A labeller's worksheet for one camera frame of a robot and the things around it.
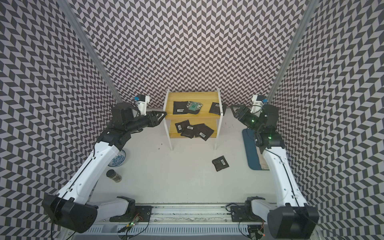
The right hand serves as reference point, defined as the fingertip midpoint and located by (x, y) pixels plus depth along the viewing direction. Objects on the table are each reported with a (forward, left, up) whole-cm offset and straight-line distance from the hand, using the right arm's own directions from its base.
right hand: (232, 110), depth 70 cm
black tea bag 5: (+1, +14, -18) cm, 23 cm away
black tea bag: (+5, +26, -2) cm, 26 cm away
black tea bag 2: (+3, +8, -1) cm, 9 cm away
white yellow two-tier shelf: (0, +19, -3) cm, 19 cm away
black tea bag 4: (+1, +22, -18) cm, 29 cm away
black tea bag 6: (-11, +4, -36) cm, 37 cm away
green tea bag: (+4, +18, -1) cm, 19 cm away
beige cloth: (-10, -22, -35) cm, 43 cm away
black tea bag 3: (+6, +27, -19) cm, 34 cm away
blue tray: (-8, -17, -35) cm, 39 cm away
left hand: (-1, +33, -1) cm, 33 cm away
